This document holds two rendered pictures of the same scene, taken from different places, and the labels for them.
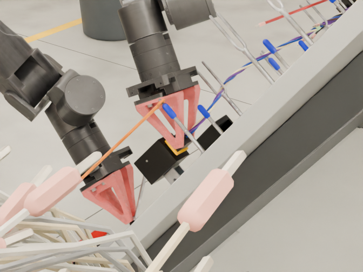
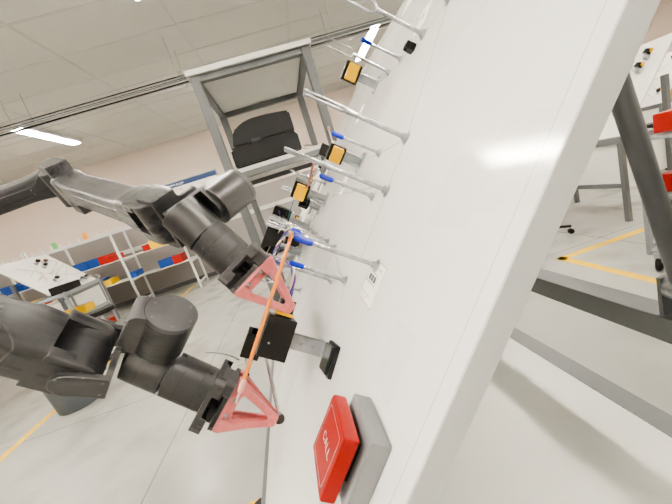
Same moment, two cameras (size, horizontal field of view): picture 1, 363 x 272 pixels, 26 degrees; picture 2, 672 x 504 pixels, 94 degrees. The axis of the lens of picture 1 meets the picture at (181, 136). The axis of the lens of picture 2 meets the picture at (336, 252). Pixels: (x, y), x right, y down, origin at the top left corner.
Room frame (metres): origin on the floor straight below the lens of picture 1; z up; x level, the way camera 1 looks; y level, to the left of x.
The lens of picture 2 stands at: (0.58, 0.21, 1.29)
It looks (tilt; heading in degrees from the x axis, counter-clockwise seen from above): 12 degrees down; 319
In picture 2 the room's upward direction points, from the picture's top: 18 degrees counter-clockwise
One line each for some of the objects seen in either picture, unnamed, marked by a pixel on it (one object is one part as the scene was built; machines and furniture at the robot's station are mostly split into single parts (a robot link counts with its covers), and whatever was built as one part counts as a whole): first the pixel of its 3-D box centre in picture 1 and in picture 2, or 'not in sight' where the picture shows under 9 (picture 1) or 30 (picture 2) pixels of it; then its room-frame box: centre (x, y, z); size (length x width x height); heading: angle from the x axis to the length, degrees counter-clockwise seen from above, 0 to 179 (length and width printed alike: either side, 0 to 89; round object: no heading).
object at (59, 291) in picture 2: not in sight; (82, 314); (6.86, 0.06, 0.54); 0.99 x 0.50 x 1.08; 145
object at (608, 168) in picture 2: not in sight; (595, 140); (1.14, -4.64, 0.83); 1.18 x 0.72 x 1.65; 144
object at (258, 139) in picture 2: not in sight; (263, 143); (1.85, -0.69, 1.56); 0.30 x 0.23 x 0.19; 56
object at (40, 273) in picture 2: not in sight; (64, 296); (8.08, 0.13, 0.83); 1.18 x 0.72 x 1.65; 144
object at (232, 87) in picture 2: not in sight; (315, 260); (1.90, -0.80, 0.92); 0.61 x 0.50 x 1.85; 144
